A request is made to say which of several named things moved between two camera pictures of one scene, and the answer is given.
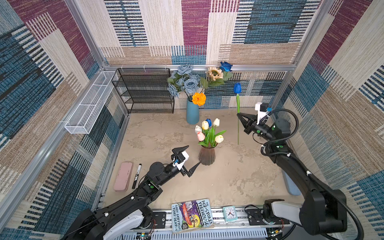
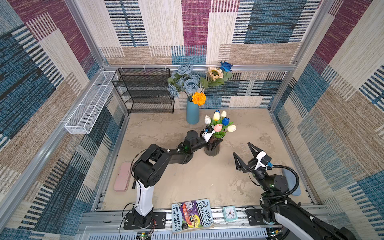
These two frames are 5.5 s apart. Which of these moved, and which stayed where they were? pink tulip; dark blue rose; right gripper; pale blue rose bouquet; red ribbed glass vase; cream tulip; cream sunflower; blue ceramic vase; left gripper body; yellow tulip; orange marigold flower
Moved: left gripper body; yellow tulip; cream tulip; red ribbed glass vase; pink tulip; right gripper
Stayed: dark blue rose; pale blue rose bouquet; cream sunflower; orange marigold flower; blue ceramic vase
